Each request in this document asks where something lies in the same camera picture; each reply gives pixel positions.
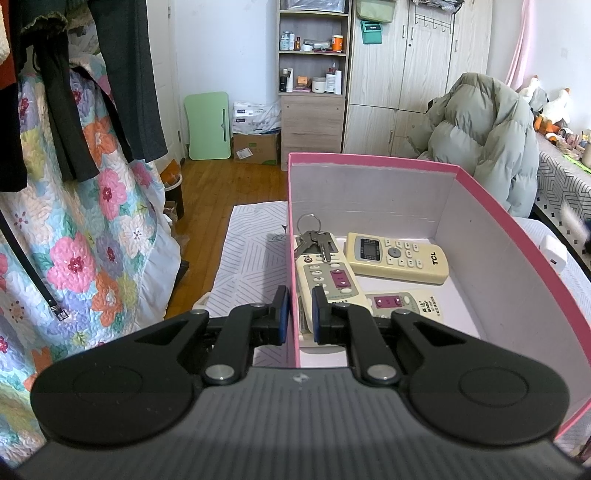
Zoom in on pink cardboard box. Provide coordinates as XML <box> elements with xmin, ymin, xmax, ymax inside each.
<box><xmin>288</xmin><ymin>153</ymin><xmax>590</xmax><ymax>442</ymax></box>

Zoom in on cream remote purple buttons upper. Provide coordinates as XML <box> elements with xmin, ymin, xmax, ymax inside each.
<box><xmin>295</xmin><ymin>252</ymin><xmax>370</xmax><ymax>347</ymax></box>

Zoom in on cream remote purple buttons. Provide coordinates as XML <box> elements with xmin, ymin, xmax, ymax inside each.
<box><xmin>295</xmin><ymin>252</ymin><xmax>370</xmax><ymax>347</ymax></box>
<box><xmin>366</xmin><ymin>289</ymin><xmax>443</xmax><ymax>323</ymax></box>

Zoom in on cream remote purple buttons lower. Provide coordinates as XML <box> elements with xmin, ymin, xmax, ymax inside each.
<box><xmin>366</xmin><ymin>289</ymin><xmax>443</xmax><ymax>323</ymax></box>

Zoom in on white patterned table cloth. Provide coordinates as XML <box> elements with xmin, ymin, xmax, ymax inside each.
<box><xmin>202</xmin><ymin>200</ymin><xmax>591</xmax><ymax>458</ymax></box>

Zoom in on bunch of keys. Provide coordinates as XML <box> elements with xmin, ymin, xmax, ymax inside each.
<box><xmin>294</xmin><ymin>213</ymin><xmax>339</xmax><ymax>263</ymax></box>

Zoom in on cream TCL remote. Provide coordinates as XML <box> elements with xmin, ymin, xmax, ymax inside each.
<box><xmin>345</xmin><ymin>232</ymin><xmax>450</xmax><ymax>285</ymax></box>

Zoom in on floral quilt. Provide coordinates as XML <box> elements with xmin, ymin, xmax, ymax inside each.
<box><xmin>1</xmin><ymin>55</ymin><xmax>180</xmax><ymax>466</ymax></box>

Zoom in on cardboard box on floor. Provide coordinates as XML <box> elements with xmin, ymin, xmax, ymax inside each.
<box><xmin>232</xmin><ymin>133</ymin><xmax>280</xmax><ymax>165</ymax></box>

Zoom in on white plastic package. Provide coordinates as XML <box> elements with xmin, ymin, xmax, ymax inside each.
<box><xmin>231</xmin><ymin>100</ymin><xmax>281</xmax><ymax>135</ymax></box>

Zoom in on green folding board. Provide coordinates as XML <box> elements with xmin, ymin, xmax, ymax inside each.
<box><xmin>183</xmin><ymin>92</ymin><xmax>231</xmax><ymax>161</ymax></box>

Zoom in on white square charger block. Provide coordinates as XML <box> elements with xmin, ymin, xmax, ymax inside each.
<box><xmin>539</xmin><ymin>235</ymin><xmax>569</xmax><ymax>274</ymax></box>

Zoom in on grey puffer jacket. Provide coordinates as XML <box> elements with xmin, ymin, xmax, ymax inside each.
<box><xmin>401</xmin><ymin>72</ymin><xmax>539</xmax><ymax>218</ymax></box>

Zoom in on patterned bed cover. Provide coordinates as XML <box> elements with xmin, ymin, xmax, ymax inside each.
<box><xmin>533</xmin><ymin>134</ymin><xmax>590</xmax><ymax>268</ymax></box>

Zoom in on orange bottle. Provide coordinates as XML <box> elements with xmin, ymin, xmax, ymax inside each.
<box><xmin>332</xmin><ymin>34</ymin><xmax>345</xmax><ymax>53</ymax></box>

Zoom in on wooden wardrobe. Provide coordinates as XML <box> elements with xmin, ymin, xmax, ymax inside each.
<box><xmin>342</xmin><ymin>1</ymin><xmax>493</xmax><ymax>156</ymax></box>

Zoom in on wooden shelf cabinet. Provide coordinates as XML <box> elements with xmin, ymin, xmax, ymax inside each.
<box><xmin>276</xmin><ymin>1</ymin><xmax>353</xmax><ymax>170</ymax></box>

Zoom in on plush toys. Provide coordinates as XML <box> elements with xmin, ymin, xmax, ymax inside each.
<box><xmin>518</xmin><ymin>75</ymin><xmax>590</xmax><ymax>172</ymax></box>

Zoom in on dark hanging clothes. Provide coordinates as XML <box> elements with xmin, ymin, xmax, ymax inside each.
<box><xmin>1</xmin><ymin>1</ymin><xmax>167</xmax><ymax>192</ymax></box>

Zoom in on black strap with buckle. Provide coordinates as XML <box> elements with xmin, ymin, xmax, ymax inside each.
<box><xmin>0</xmin><ymin>209</ymin><xmax>70</xmax><ymax>322</ymax></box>

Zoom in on teal wall pouch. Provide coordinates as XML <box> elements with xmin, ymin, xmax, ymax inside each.
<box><xmin>360</xmin><ymin>20</ymin><xmax>383</xmax><ymax>45</ymax></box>

